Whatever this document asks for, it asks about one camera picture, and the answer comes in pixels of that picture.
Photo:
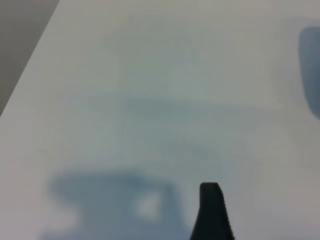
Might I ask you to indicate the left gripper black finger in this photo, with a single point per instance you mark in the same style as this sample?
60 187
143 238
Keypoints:
212 215

